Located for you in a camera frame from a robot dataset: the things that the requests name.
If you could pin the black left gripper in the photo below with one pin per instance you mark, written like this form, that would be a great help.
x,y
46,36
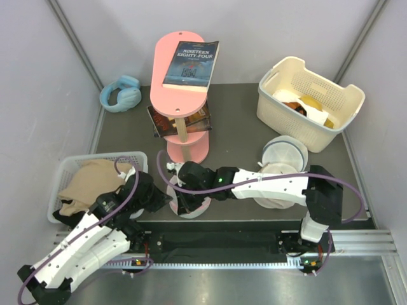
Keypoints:
x,y
160,199

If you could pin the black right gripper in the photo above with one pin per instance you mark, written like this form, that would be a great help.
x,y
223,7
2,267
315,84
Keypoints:
x,y
183,208

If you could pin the pink-trimmed white mesh laundry bag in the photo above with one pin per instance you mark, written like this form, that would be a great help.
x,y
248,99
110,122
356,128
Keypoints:
x,y
186,205

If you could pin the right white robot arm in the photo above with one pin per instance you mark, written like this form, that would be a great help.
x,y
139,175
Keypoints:
x,y
316,189

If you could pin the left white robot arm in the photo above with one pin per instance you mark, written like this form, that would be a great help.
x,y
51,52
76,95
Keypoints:
x,y
104,232

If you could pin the beige-trimmed white mesh laundry bag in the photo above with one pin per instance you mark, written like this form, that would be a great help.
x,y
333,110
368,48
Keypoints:
x,y
276,168

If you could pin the blue-trimmed white mesh laundry bag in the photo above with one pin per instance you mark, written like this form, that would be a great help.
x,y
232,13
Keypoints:
x,y
287,150

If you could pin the cream perforated laundry basket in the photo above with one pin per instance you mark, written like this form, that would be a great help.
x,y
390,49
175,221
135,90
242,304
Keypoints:
x,y
341,103

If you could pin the beige folded garment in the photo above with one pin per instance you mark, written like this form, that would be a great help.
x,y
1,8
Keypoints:
x,y
95,177

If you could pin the black garment in white basket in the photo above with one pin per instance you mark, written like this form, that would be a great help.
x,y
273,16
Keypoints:
x,y
71,220

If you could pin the white perforated plastic basket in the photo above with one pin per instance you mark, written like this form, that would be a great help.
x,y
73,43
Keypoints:
x,y
70,165

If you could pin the pink two-tier wooden shelf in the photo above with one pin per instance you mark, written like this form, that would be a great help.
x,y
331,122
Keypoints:
x,y
178,104

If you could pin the light blue headphones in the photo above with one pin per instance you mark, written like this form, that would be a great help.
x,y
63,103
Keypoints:
x,y
128,97

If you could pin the Nineteen Eighty-Four paperback book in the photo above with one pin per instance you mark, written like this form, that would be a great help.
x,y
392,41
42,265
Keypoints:
x,y
192,66

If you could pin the clothes pile in cream basket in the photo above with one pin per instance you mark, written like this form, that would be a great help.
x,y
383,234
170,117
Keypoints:
x,y
305,105

